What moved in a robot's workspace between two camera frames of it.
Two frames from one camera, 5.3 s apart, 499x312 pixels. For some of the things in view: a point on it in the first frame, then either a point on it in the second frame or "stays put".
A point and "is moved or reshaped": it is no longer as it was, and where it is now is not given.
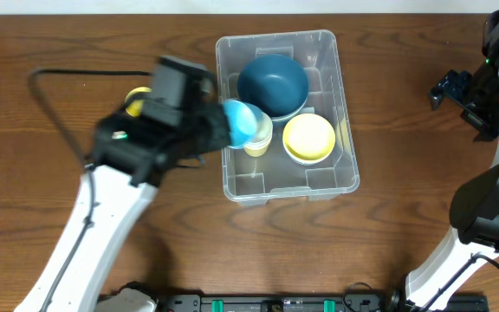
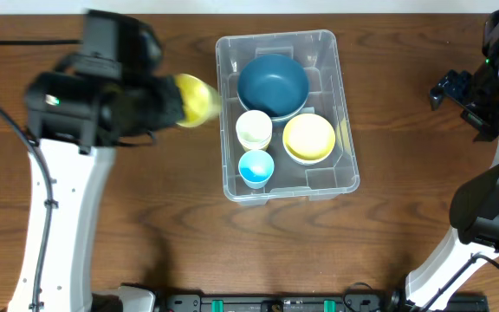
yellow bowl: [308, 137] stays put
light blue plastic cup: [242, 122] -> [255, 167]
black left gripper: [215, 128] -> [173, 106]
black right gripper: [456, 91] stays put
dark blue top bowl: [275, 82] stays put
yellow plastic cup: [134, 107] is moved or reshaped
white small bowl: [305, 161] stays put
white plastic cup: [264, 130] stays put
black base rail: [392, 302] stays put
